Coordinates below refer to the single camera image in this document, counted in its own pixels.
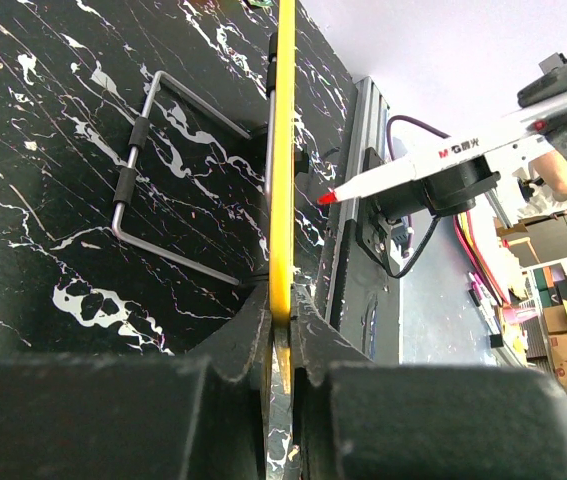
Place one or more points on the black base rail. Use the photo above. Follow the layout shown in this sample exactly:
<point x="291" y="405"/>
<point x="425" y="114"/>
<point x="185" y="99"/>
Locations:
<point x="354" y="293"/>

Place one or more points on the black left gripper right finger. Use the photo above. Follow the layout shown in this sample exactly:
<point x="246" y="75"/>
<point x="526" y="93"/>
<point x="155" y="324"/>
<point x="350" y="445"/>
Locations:
<point x="355" y="419"/>

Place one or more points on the red capped white marker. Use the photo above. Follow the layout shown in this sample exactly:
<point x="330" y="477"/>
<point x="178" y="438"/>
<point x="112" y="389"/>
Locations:
<point x="507" y="145"/>

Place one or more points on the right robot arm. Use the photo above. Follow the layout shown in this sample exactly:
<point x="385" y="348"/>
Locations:
<point x="445" y="178"/>

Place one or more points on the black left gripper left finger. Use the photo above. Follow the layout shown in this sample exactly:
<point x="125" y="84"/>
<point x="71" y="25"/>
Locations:
<point x="200" y="415"/>

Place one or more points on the yellow framed whiteboard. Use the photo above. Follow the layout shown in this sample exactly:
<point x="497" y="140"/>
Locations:
<point x="280" y="186"/>

